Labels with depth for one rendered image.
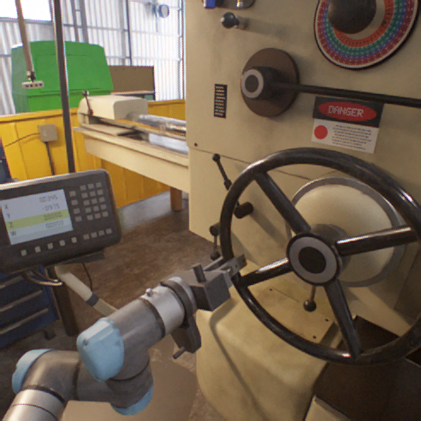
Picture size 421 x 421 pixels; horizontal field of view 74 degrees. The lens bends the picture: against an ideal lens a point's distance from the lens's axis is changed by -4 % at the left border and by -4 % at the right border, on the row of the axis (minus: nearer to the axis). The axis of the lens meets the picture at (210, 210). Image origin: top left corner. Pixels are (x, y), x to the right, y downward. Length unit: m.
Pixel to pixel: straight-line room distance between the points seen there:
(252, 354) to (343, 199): 0.83
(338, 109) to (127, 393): 0.63
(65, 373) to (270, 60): 0.70
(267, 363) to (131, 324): 0.83
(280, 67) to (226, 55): 0.17
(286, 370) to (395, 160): 0.84
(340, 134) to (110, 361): 0.57
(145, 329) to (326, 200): 0.38
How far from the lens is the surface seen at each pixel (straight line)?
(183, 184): 1.43
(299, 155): 0.43
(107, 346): 0.44
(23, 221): 0.88
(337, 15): 0.57
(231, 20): 0.72
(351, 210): 0.56
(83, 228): 0.89
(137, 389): 0.53
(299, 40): 0.70
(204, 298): 0.49
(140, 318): 0.46
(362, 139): 0.64
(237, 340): 1.27
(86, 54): 4.45
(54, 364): 0.57
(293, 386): 1.20
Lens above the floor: 1.57
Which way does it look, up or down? 26 degrees down
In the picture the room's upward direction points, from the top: 1 degrees clockwise
